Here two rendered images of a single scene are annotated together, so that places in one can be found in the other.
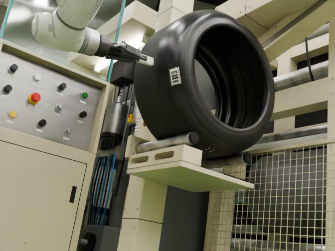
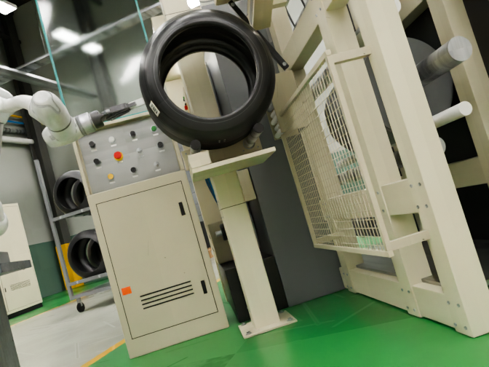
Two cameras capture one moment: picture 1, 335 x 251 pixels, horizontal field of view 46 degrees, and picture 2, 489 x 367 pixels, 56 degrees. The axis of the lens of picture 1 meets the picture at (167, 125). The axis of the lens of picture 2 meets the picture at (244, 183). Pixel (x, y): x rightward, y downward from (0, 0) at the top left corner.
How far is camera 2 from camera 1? 1.13 m
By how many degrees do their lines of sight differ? 30
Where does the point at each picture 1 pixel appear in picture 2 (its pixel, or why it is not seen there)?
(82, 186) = (185, 199)
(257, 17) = not seen: outside the picture
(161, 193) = (233, 179)
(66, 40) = (67, 137)
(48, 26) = (49, 137)
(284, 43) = not seen: outside the picture
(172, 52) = (144, 89)
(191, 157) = (199, 162)
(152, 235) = (239, 215)
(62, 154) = (158, 184)
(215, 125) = (207, 124)
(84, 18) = (59, 122)
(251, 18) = not seen: outside the picture
